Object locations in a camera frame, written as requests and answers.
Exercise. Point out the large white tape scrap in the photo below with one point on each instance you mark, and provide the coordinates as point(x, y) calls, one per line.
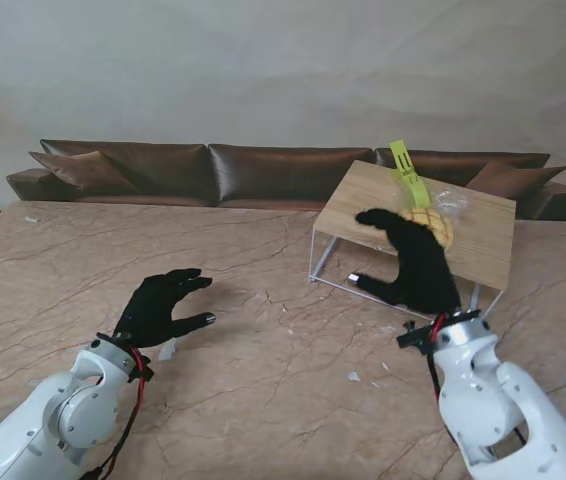
point(167, 351)

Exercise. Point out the lime green sealing clip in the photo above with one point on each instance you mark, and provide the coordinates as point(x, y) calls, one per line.
point(405, 170)

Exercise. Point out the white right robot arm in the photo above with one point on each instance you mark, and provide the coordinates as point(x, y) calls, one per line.
point(488, 395)

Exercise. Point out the clear plastic bread bag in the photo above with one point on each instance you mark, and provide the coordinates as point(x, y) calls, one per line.
point(450, 200)

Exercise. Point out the golden melon bread bun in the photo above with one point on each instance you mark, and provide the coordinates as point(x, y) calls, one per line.
point(438, 225)

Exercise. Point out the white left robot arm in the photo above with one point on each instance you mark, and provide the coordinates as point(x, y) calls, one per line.
point(73, 415)

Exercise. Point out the long brown leather sofa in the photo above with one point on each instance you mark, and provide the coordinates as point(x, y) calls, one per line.
point(273, 175)

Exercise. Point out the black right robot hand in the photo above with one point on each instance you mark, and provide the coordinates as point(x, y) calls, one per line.
point(423, 275)

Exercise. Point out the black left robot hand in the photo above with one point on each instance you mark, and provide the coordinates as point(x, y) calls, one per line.
point(153, 315)

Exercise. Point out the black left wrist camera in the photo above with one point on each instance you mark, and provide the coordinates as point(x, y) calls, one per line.
point(145, 369)

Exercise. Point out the brown leather cushion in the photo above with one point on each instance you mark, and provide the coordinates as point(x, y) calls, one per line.
point(83, 172)
point(508, 180)

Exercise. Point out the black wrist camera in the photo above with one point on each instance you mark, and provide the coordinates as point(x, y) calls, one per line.
point(413, 337)
point(145, 369)

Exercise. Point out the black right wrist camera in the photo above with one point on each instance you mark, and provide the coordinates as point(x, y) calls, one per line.
point(413, 337)

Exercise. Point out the wooden table white metal frame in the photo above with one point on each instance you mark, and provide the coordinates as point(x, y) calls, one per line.
point(483, 235)

